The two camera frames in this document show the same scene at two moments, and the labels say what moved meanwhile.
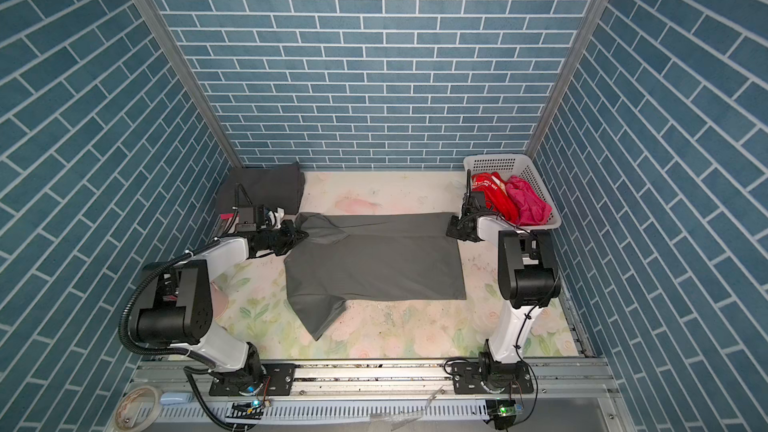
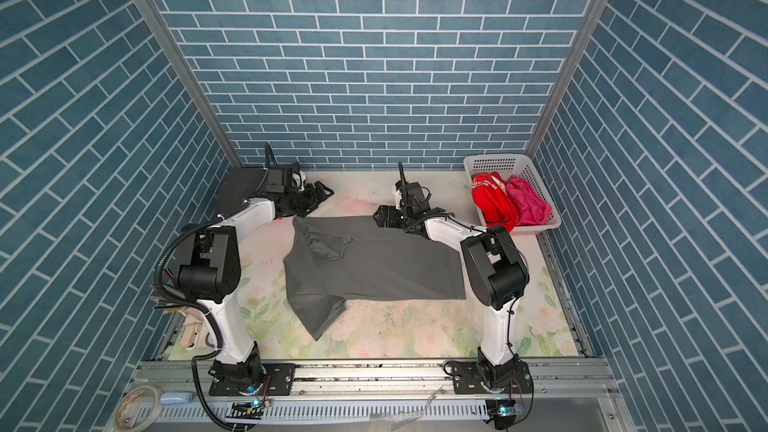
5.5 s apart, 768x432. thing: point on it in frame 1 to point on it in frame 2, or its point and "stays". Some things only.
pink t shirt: (532, 209) stays
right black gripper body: (458, 228) to (396, 219)
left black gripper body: (277, 239) to (303, 199)
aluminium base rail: (190, 381) stays
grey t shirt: (371, 256) stays
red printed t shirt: (497, 197) stays
